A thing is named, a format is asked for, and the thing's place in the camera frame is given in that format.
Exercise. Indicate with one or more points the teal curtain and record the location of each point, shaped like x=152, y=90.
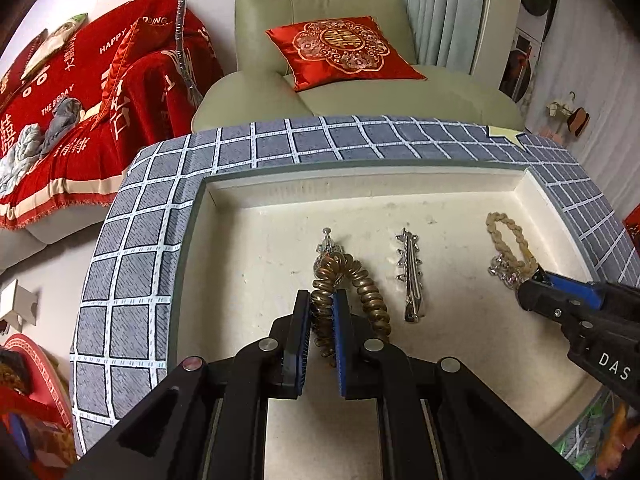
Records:
x=435, y=10

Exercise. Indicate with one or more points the phone holder pole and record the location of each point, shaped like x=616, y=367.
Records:
x=181, y=35

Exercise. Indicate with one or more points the silver fishbone hair clip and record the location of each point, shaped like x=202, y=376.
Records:
x=412, y=285

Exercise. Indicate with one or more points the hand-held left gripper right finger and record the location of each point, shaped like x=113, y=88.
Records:
x=342, y=345

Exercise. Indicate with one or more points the light striped blanket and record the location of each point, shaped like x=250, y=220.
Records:
x=20, y=155

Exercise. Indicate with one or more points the colourful floor mat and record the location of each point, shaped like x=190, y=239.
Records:
x=610, y=435

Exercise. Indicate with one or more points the red round floor mat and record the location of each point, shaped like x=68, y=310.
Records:
x=35, y=360

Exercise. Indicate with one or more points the white cardboard box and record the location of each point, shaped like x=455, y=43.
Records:
x=17, y=305

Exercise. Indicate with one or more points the red gift box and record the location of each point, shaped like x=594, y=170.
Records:
x=35, y=435

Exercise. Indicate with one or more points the slipper rack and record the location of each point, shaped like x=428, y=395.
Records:
x=575, y=120

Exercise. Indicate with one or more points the red plastic stool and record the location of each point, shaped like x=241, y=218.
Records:
x=634, y=227

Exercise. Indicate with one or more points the red printed cushion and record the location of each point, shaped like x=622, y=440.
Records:
x=20, y=67

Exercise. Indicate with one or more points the grey checked tablecloth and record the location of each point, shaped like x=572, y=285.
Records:
x=140, y=220

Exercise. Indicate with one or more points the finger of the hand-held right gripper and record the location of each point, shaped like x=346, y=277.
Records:
x=545, y=300
x=575, y=290

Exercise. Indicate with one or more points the red embroidered cushion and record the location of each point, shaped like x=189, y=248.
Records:
x=340, y=45

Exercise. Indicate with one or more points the white curtain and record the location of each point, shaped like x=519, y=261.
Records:
x=600, y=35

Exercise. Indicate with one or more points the grey clothes pile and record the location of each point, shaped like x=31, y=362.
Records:
x=62, y=120

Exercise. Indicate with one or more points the green tray with cream lining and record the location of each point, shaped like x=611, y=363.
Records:
x=260, y=260

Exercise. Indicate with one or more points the white washing machine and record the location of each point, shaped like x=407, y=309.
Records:
x=520, y=67

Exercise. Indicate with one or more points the photo print cushion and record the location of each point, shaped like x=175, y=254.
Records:
x=55, y=42

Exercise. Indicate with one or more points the yellow star sticker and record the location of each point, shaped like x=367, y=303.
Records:
x=505, y=135

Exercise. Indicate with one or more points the red printed blanket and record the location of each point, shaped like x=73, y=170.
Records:
x=150, y=90

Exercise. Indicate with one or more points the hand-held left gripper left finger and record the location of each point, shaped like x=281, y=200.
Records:
x=299, y=350

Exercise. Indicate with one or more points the red fringed cushion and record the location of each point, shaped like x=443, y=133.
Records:
x=125, y=65

